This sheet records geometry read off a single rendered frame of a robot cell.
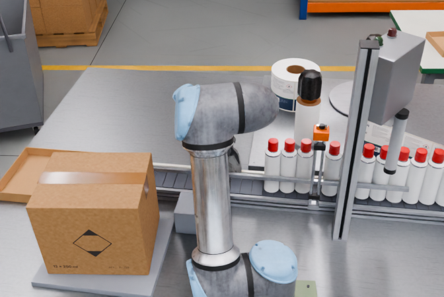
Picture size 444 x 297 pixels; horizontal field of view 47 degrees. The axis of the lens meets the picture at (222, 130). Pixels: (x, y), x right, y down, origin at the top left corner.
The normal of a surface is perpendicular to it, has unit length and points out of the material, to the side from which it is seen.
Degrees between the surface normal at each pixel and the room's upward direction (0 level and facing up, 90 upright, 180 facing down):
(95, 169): 0
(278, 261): 9
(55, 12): 90
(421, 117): 0
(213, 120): 72
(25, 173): 0
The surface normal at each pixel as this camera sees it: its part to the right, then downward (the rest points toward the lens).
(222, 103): 0.11, -0.18
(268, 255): 0.12, -0.83
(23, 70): 0.28, 0.60
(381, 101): -0.69, 0.43
